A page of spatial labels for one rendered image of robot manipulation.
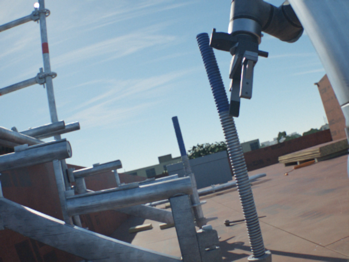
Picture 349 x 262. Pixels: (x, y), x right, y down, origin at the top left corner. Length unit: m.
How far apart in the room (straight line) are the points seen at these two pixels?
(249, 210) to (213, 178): 5.94
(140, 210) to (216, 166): 4.96
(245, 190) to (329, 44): 0.63
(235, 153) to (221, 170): 5.97
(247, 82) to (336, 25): 0.47
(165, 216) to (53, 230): 1.13
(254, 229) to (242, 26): 0.53
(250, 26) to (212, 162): 6.04
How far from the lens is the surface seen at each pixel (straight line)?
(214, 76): 0.91
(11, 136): 1.40
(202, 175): 6.80
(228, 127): 0.89
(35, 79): 2.22
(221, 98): 0.90
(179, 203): 0.86
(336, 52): 0.32
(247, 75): 0.76
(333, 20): 0.32
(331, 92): 12.16
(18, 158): 0.96
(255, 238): 0.91
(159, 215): 1.96
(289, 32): 0.97
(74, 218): 2.04
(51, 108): 2.12
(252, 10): 0.91
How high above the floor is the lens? 0.41
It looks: 7 degrees up
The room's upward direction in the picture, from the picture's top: 14 degrees counter-clockwise
